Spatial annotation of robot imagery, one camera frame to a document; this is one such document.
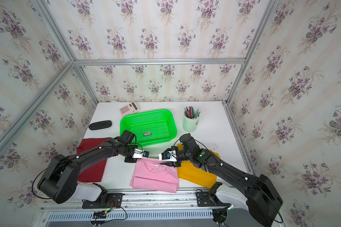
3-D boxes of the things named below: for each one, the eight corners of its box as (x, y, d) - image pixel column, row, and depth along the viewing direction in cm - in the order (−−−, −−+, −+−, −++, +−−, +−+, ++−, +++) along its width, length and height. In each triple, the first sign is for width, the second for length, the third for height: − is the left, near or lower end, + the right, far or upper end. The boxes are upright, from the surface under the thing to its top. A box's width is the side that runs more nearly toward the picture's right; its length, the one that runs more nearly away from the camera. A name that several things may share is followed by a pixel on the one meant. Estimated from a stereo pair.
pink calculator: (126, 119, 111) (125, 115, 108) (120, 111, 116) (119, 108, 113) (141, 110, 117) (140, 107, 114) (134, 103, 122) (134, 100, 119)
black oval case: (90, 130, 104) (88, 128, 101) (91, 125, 107) (89, 123, 104) (111, 127, 106) (110, 124, 104) (112, 122, 109) (110, 119, 107)
